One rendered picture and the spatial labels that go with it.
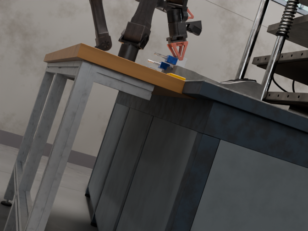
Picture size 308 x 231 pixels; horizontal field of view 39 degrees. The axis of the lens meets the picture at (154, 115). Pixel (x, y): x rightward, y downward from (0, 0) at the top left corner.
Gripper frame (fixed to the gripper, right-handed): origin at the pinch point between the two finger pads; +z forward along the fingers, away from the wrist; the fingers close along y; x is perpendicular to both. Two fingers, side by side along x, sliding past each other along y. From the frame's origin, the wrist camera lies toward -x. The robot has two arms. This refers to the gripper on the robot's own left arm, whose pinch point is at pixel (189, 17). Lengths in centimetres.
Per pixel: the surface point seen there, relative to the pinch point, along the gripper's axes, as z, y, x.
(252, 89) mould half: 19, -49, 29
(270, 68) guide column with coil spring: 73, 32, 0
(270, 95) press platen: 76, 27, 15
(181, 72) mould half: -11, -46, 33
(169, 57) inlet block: -16, -39, 28
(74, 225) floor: -15, 16, 120
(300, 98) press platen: 72, -8, 16
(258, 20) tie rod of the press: 75, 72, -38
